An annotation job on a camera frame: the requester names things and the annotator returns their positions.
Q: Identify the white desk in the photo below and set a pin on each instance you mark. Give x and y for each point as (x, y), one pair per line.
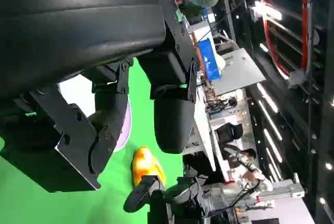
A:
(203, 119)

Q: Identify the orange white toy bread roll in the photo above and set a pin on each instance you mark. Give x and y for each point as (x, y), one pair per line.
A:
(144, 162)

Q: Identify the aluminium frame profile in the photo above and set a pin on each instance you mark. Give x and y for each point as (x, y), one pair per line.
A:
(289, 187)

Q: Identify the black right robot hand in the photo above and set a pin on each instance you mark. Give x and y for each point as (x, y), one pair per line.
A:
(182, 198)

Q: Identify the red hoop frame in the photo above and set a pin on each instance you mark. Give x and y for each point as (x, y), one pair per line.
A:
(271, 46)

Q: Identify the person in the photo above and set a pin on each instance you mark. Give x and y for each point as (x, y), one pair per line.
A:
(248, 166)

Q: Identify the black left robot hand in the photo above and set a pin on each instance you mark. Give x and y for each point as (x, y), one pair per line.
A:
(78, 25)

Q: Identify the green table cloth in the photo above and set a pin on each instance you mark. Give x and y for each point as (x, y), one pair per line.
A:
(52, 205)

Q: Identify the blue printed box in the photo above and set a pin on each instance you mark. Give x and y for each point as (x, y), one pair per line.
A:
(210, 57)

